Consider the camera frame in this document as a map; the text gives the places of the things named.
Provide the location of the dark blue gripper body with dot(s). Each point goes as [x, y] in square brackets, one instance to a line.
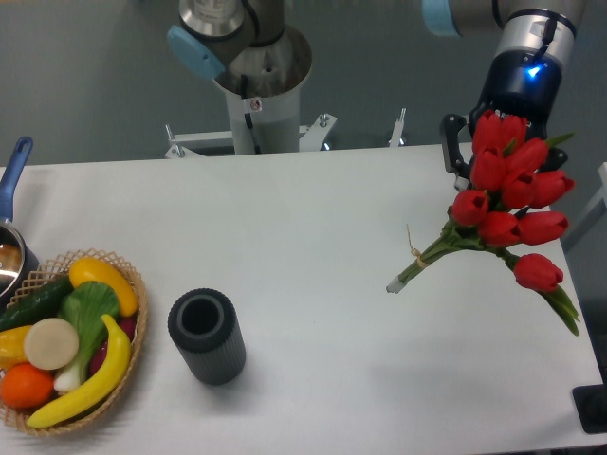
[517, 85]

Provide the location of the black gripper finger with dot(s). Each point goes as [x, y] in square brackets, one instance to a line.
[555, 159]
[454, 162]

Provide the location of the red tulip bouquet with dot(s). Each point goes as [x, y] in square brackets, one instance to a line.
[507, 204]

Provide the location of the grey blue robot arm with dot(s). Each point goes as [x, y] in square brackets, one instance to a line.
[545, 28]

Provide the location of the black device at table edge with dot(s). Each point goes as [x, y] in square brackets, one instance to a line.
[590, 403]

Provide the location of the dark grey ribbed vase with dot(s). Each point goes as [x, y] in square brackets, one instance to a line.
[205, 329]

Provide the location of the purple red vegetable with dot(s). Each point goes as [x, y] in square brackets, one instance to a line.
[128, 326]

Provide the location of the green bok choy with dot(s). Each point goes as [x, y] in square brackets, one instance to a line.
[83, 309]

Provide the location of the yellow banana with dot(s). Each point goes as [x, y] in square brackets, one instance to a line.
[93, 390]

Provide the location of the woven wicker basket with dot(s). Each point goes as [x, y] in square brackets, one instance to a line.
[50, 271]

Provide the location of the green cucumber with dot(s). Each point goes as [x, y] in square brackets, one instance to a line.
[42, 303]

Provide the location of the beige round disc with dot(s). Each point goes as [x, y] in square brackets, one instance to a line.
[51, 344]

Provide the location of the yellow bell pepper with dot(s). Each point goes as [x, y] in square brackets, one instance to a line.
[12, 351]

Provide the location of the orange fruit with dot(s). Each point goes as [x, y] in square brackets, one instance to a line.
[26, 387]

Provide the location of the white frame at right edge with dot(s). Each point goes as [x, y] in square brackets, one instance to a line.
[594, 210]

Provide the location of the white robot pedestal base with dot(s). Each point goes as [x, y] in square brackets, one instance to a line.
[262, 88]

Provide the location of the blue handled saucepan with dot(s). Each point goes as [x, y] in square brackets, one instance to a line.
[17, 260]

